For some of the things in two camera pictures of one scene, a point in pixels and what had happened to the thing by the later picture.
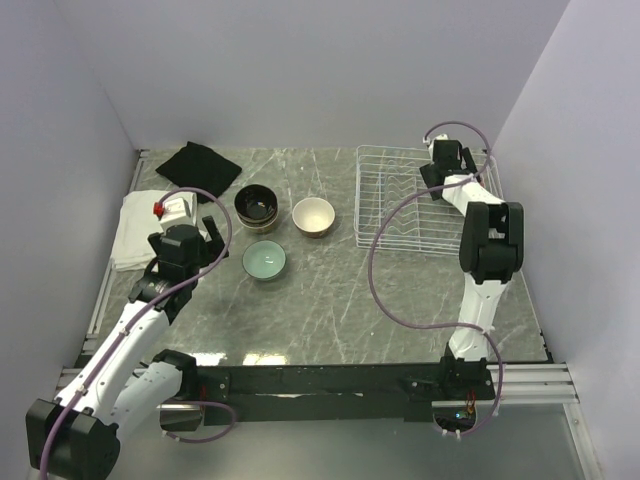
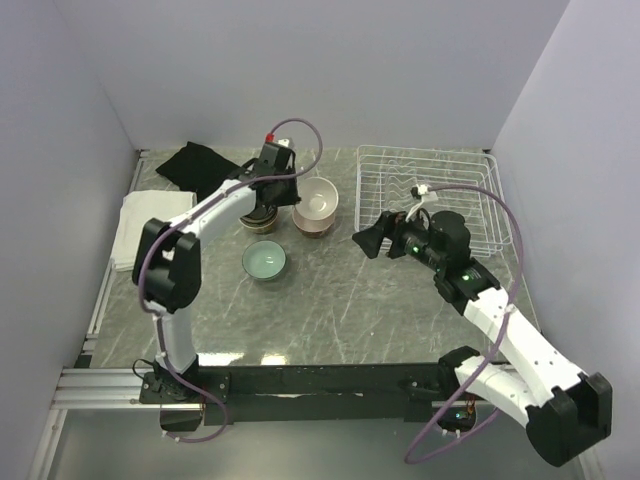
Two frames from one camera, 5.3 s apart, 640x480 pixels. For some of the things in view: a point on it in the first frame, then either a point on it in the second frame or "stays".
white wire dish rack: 393,209 stays
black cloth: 200,166 stays
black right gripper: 469,162 → 370,239
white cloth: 137,221 stays
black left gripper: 211,250 → 292,197
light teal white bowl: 264,260 stays
